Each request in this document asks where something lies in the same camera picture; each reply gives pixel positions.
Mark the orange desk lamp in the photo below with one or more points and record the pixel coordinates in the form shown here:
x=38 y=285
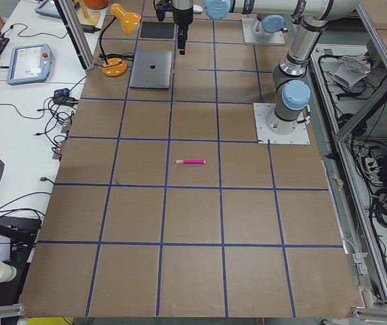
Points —
x=115 y=62

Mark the black monitor stand base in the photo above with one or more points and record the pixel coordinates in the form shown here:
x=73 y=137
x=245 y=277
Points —
x=17 y=237

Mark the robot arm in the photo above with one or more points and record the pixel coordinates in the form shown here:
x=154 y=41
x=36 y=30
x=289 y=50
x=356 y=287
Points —
x=293 y=95
x=266 y=28

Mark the blue teach pendant near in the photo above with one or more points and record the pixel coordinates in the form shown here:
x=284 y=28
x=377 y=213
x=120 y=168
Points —
x=29 y=64

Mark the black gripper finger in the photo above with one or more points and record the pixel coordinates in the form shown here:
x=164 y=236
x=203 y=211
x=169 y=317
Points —
x=180 y=38
x=183 y=38

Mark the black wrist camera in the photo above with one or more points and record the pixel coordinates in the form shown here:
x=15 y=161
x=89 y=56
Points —
x=161 y=8

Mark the pink marker pen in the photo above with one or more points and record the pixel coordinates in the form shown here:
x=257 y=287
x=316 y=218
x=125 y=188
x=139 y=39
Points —
x=190 y=162

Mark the blue teach pendant far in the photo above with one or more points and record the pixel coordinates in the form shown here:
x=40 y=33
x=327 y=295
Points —
x=47 y=8

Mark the aluminium frame post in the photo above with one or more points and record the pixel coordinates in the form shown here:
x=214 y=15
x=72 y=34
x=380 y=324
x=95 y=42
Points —
x=74 y=29

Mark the wooden stand base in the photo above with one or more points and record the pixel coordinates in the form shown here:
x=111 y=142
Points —
x=87 y=16

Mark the blue checkered usb hub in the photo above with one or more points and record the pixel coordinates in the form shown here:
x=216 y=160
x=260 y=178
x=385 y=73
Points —
x=62 y=93

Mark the black power adapter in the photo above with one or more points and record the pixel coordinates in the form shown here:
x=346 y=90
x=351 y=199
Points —
x=87 y=28

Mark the blue teach pendant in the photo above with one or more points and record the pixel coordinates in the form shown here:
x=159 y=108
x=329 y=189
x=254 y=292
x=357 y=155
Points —
x=29 y=64
x=47 y=8

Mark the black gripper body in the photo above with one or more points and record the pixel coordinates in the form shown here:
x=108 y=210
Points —
x=182 y=16

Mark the black mousepad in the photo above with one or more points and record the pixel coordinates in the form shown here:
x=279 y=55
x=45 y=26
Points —
x=157 y=30

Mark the grey closed laptop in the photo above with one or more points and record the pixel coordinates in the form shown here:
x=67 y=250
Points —
x=151 y=69

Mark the white power strip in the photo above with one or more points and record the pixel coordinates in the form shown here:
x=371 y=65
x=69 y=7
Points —
x=371 y=166

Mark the aluminium frame side rail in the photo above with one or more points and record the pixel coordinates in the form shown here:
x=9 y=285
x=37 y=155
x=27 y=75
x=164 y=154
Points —
x=349 y=65

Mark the orange round object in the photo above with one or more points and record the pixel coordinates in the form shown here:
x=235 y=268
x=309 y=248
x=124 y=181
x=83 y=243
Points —
x=96 y=4

